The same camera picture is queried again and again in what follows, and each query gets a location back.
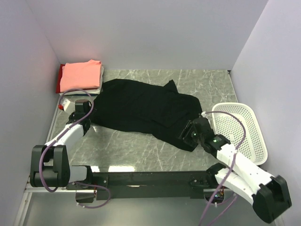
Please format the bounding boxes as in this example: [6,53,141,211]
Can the black t shirt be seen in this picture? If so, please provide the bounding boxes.
[90,79,202,152]

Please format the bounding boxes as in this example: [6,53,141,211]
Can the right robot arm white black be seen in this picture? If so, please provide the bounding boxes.
[179,117,292,223]

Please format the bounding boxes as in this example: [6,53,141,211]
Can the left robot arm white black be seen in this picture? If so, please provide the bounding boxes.
[30,99,94,192]

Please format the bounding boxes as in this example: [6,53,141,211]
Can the red folded t shirt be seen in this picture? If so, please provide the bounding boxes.
[55,64,65,94]

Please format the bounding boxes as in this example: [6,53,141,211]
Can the pink folded t shirt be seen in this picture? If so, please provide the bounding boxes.
[60,59,102,92]

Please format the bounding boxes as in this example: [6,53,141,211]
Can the white perforated plastic basket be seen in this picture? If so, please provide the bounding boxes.
[212,102,268,165]

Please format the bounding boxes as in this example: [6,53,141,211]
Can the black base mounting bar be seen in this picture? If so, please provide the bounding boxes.
[66,171,218,203]

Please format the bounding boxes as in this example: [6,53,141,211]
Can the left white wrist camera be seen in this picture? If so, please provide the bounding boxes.
[58,98,75,114]

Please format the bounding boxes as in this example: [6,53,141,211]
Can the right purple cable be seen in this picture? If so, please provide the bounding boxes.
[198,112,247,226]

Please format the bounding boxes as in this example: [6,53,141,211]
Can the purple cable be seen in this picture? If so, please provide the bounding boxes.
[39,89,111,209]
[198,112,247,226]

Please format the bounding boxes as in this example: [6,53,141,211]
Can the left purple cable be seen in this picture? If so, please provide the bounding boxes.
[39,89,111,209]

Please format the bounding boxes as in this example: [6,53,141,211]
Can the aluminium rail frame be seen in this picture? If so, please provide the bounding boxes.
[13,97,283,226]

